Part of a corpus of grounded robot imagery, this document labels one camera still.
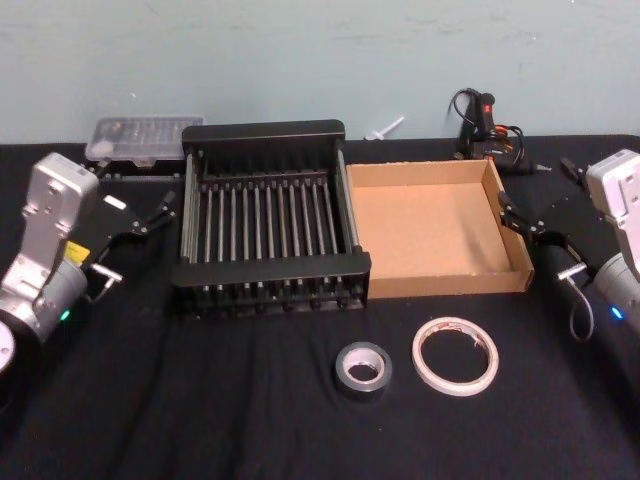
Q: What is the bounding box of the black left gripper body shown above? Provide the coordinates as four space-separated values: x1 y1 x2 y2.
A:
67 191 151 271

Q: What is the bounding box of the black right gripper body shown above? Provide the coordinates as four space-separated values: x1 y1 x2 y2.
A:
542 187 619 301

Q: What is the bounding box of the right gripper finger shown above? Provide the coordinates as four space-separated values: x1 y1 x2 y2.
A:
559 157 589 190
497 191 547 242

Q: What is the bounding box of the roll of white tape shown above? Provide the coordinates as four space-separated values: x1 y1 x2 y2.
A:
411 316 500 398

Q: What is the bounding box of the roll of silver tape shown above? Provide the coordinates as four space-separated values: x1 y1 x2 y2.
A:
333 341 394 401

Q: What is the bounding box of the clear plastic case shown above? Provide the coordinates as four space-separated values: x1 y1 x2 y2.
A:
83 113 206 182

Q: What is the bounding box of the shallow brown cardboard tray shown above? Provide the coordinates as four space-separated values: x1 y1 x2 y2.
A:
345 158 535 300

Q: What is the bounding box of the black rack with steel bars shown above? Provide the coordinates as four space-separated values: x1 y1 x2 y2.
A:
169 118 372 321

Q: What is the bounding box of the black table cloth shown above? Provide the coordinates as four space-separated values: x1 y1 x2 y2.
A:
0 132 640 480

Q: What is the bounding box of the black corded tool red switch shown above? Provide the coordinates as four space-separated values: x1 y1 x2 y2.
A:
447 88 554 176

